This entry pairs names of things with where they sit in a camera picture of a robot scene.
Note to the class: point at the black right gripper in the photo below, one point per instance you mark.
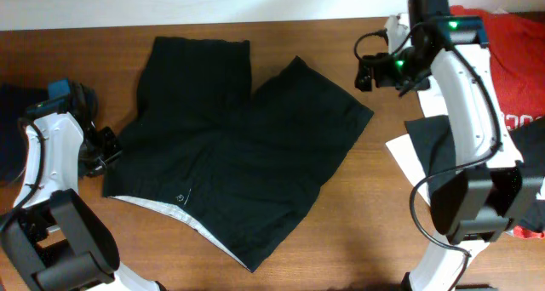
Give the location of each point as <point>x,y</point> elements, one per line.
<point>368,72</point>

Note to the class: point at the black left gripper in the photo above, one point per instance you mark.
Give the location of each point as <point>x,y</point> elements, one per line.
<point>105,151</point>

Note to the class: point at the black shorts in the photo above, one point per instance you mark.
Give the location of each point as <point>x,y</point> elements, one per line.
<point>242,165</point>

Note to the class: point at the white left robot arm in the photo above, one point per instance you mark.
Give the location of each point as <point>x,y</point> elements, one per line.
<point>51,236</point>

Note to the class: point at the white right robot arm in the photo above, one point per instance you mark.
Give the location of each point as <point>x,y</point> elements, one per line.
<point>490,187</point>

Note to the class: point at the white garment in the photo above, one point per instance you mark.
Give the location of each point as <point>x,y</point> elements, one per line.
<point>428,146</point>

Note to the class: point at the folded navy blue garment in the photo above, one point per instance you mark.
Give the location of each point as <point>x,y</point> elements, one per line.
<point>14,101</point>

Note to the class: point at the red shirt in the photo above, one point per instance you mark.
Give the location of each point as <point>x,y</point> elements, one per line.
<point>517,64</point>

